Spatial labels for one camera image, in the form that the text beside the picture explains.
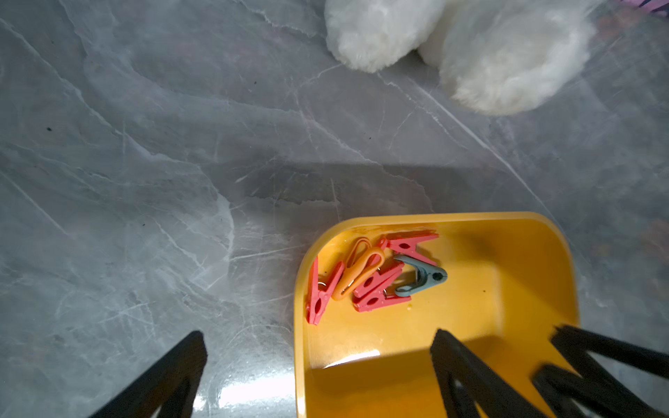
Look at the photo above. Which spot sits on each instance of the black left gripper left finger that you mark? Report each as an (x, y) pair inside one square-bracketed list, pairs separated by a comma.
[(168, 388)]

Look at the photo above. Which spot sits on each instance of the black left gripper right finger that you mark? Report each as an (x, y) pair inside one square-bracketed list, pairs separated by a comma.
[(469, 387)]

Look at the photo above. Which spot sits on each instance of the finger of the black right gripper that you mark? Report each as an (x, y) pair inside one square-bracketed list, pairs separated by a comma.
[(576, 344), (564, 392)]

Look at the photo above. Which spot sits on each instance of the teal clothespin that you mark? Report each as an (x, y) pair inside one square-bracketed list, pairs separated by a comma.
[(427, 276)]

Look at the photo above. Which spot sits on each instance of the yellow plastic storage box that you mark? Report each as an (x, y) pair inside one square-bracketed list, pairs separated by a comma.
[(510, 284)]

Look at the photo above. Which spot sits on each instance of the orange clothespin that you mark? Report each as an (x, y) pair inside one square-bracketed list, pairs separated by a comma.
[(362, 261)]

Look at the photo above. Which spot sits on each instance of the red clothespin box right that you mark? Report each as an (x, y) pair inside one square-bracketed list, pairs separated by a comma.
[(379, 280)]

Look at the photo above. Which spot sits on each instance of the red clothespin box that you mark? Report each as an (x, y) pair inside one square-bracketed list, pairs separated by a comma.
[(407, 245), (379, 280)]

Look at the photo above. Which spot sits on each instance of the red clothespin box centre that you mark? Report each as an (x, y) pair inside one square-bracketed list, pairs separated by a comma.
[(407, 245)]

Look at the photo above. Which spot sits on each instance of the red clothespin front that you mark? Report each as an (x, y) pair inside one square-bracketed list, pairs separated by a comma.
[(374, 301)]

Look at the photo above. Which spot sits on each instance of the red clothespin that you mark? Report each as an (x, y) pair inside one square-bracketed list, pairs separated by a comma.
[(374, 301), (320, 293)]

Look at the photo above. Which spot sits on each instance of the red clothespin far left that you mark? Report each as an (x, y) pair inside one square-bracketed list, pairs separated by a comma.
[(320, 293)]

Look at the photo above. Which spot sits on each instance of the white plush teddy bear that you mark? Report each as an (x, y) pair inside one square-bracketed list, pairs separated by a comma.
[(497, 58)]

